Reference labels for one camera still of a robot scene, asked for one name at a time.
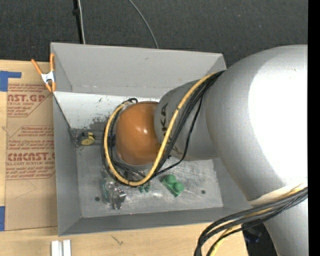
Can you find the green clear glass thing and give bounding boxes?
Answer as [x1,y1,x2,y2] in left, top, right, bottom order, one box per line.
[99,176,113,204]

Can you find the green toy building block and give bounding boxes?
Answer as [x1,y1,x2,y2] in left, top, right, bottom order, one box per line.
[159,174,185,198]

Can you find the yellow and black round thing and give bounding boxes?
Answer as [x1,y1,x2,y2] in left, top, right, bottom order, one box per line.
[79,131,96,147]

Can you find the brown cardboard board, red print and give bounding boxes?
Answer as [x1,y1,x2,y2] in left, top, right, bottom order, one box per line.
[0,59,59,232]

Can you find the grey metal bin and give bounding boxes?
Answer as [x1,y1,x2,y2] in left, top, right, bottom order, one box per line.
[49,42,254,237]

